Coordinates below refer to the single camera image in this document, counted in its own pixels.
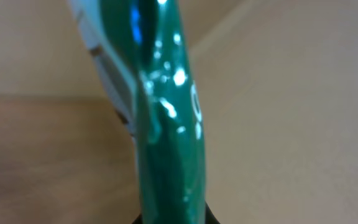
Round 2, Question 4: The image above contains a green 3M package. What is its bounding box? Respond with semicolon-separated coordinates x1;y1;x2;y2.
68;0;207;224

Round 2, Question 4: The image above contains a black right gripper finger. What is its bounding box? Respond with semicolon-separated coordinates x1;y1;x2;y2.
205;204;220;224

